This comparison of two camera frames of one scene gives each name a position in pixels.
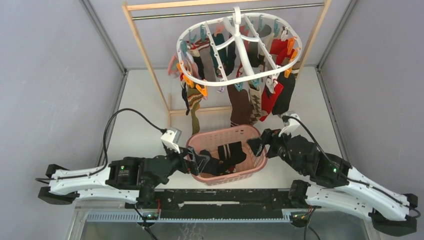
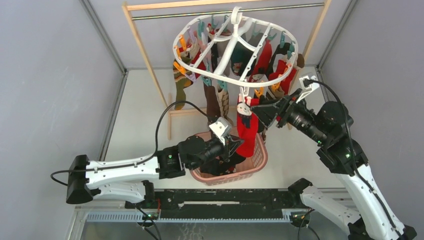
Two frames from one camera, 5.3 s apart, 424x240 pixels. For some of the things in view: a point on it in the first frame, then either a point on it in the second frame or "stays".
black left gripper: (198, 161) to (231, 145)
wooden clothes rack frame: (128, 8) stays
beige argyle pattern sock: (255, 95) to (223, 99)
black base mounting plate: (224, 200) stays
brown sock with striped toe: (241, 113) to (212, 106)
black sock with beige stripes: (229, 155) stays
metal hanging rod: (225, 11) stays
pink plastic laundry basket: (210, 139) stays
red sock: (268, 99) to (247, 127)
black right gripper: (269, 136) to (265, 112)
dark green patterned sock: (219, 40) to (241, 56)
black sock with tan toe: (283, 103) to (300, 60)
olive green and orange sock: (194, 98) to (181, 81)
